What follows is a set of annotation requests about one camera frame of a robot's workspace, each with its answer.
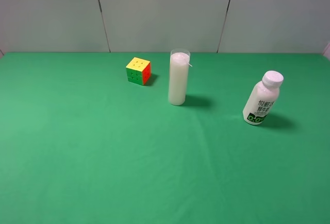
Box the white milk bottle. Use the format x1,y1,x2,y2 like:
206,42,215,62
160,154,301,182
242,71,284,125

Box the colourful puzzle cube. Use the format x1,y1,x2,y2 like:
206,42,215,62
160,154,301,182
126,57,152,85

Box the tall white candle in glass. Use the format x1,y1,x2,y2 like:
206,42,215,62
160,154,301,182
168,48,192,106

